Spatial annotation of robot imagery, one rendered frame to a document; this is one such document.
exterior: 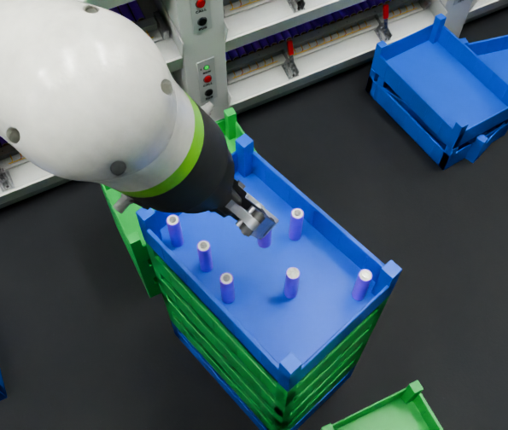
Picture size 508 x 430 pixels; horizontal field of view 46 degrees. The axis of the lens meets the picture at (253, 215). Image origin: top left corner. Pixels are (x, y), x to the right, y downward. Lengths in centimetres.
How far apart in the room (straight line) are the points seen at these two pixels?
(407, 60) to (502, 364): 76
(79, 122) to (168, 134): 7
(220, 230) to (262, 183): 10
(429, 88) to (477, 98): 11
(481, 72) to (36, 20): 131
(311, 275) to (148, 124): 52
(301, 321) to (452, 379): 52
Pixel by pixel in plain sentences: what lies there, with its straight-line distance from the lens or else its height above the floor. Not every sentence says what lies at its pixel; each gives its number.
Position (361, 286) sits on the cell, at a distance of 81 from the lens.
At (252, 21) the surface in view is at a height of 30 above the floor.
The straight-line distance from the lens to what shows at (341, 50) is 157.
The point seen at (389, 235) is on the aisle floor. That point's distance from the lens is 138.
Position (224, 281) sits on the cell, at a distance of 78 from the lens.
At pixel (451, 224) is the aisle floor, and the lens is 143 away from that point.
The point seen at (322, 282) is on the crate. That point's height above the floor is 40.
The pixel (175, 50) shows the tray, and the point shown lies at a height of 30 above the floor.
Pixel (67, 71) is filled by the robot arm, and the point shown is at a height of 93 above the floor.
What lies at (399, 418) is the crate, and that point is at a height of 0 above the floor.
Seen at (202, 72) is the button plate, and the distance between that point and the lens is 132.
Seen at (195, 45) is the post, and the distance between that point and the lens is 126.
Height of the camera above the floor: 118
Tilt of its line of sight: 59 degrees down
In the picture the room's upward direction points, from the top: straight up
